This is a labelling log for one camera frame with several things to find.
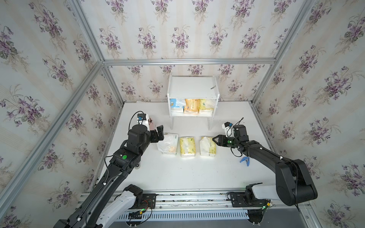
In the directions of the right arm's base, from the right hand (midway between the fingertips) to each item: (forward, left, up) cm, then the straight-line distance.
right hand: (216, 139), depth 89 cm
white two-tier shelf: (+21, +24, +26) cm, 41 cm away
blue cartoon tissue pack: (+17, +26, +14) cm, 34 cm away
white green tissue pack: (-3, +31, -3) cm, 31 cm away
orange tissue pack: (+19, +16, +12) cm, 27 cm away
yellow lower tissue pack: (+18, +6, +12) cm, 22 cm away
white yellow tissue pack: (-3, +6, -4) cm, 7 cm away
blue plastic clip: (-11, -19, -6) cm, 22 cm away
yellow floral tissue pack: (-2, +19, -3) cm, 19 cm away
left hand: (-5, +35, +20) cm, 40 cm away
